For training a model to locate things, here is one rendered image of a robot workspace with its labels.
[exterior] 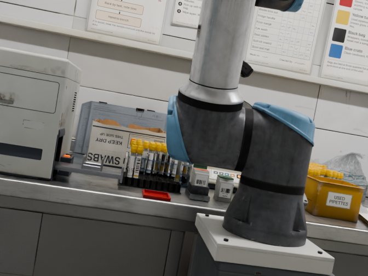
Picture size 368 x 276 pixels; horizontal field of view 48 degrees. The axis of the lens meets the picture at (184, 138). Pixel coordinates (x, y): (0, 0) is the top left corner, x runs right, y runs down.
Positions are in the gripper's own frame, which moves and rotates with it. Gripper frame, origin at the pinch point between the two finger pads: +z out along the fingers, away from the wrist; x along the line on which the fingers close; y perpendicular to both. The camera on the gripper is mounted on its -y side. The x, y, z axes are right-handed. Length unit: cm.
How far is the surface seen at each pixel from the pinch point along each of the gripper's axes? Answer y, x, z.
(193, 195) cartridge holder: 1.7, 4.1, 23.2
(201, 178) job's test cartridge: -0.1, 1.9, 18.9
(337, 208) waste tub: -39.9, 2.1, 21.3
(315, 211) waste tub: -33.7, 1.6, 23.1
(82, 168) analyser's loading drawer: 30.6, 5.3, 20.5
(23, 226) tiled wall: 55, -57, 57
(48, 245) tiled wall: 44, -57, 63
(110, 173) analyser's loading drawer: 23.6, 5.5, 20.5
